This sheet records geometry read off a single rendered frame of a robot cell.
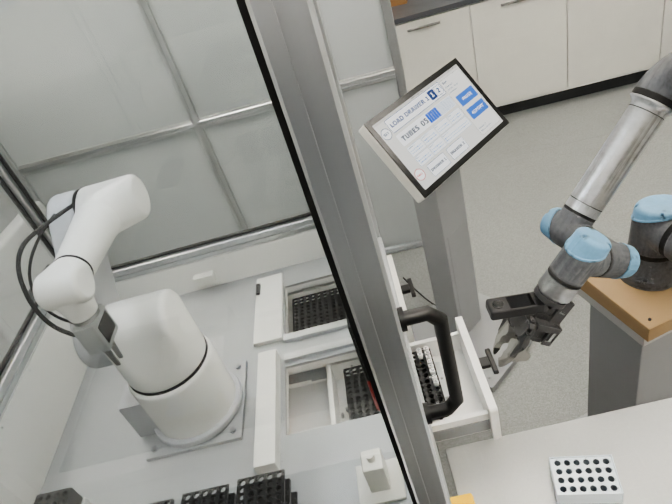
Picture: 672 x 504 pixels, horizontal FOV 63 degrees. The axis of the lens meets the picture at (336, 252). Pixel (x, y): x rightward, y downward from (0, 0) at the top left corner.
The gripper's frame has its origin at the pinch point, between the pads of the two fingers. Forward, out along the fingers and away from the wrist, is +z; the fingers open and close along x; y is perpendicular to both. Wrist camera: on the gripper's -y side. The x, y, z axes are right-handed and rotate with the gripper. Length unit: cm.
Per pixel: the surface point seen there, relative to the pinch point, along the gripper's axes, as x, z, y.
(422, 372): 2.0, 11.7, -13.1
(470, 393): -2.2, 11.4, -1.5
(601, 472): -25.1, 3.3, 17.5
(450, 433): -12.8, 13.8, -8.6
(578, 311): 89, 42, 101
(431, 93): 98, -26, -5
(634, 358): 15, 4, 53
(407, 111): 89, -20, -13
